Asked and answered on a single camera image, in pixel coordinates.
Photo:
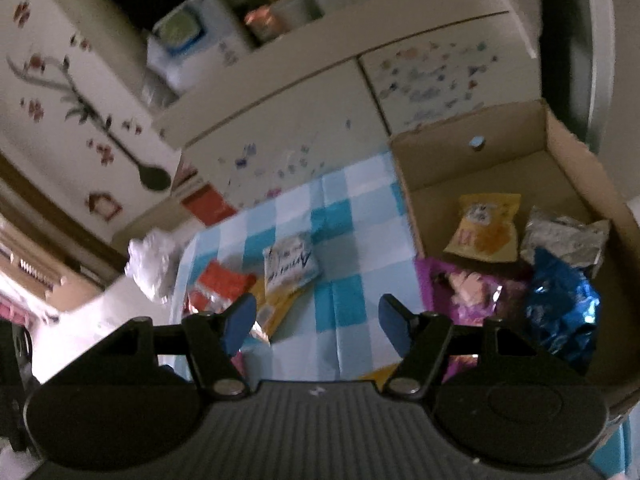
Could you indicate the white sticker cabinet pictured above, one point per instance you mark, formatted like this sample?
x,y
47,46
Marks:
x,y
311,101

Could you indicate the purple cartoon snack bag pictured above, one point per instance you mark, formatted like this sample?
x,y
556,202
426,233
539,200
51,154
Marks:
x,y
469,299

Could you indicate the shiny blue snack bag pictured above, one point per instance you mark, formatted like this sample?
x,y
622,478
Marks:
x,y
563,309

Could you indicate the red brown carton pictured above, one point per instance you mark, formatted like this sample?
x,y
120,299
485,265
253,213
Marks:
x,y
197,195

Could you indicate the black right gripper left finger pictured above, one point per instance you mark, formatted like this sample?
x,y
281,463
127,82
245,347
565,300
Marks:
x,y
141,392

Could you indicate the orange packet on shelf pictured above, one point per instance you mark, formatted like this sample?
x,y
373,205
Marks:
x,y
264,24

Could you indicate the red house wall decal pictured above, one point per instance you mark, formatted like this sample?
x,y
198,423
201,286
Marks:
x,y
103,205

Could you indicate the blue checkered tablecloth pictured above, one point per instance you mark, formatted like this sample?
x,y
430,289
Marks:
x,y
358,222

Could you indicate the white blue box on shelf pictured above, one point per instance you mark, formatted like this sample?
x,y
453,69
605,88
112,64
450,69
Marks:
x,y
194,43

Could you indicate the silver foil snack bag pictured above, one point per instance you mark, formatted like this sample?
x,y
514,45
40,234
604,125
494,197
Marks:
x,y
581,245

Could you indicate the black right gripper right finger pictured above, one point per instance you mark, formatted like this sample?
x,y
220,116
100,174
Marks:
x,y
490,392

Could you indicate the dark yellow snack bag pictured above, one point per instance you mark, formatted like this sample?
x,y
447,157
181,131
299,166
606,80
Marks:
x,y
272,306

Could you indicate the yellow waffle snack bag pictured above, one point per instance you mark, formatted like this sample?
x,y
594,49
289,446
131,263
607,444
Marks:
x,y
486,231

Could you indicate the crumpled white plastic bag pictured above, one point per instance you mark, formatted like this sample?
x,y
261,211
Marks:
x,y
153,263

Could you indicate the red orange snack bag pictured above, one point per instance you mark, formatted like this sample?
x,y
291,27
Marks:
x,y
216,288

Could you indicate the white cardboard box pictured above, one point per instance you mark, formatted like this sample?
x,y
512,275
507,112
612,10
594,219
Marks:
x,y
522,148

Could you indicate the magenta snack bag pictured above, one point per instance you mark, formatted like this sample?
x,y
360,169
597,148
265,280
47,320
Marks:
x,y
238,362

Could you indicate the flower wall decal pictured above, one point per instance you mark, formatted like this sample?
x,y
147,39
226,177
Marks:
x,y
67,115

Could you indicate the white blue snack bag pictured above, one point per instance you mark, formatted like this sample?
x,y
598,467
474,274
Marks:
x,y
290,264

